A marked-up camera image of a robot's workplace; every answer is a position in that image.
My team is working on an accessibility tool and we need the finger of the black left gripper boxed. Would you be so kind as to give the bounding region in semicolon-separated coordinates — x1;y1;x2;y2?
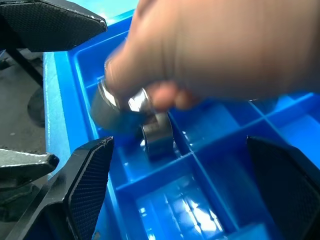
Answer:
0;147;60;189
0;0;108;53

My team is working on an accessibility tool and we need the black table leg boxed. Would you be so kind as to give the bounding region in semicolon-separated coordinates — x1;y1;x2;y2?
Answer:
4;47;45;87

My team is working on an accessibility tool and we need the person's bare hand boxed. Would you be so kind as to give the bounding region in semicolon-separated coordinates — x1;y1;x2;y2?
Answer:
103;0;320;113

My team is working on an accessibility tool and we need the metal roller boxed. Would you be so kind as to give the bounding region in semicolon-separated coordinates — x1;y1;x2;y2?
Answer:
139;111;174;161
89;77;154;137

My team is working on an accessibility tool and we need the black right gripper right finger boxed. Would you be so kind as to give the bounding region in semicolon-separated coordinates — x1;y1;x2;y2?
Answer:
246;136;320;240

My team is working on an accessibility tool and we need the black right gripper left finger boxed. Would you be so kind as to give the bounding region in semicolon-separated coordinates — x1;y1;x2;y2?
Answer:
6;136;115;240

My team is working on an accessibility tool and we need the dark rounded foot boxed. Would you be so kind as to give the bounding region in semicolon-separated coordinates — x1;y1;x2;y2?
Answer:
26;87;46;127

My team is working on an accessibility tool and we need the blue plastic compartment tray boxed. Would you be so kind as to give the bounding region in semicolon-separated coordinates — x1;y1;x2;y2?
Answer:
53;8;320;240

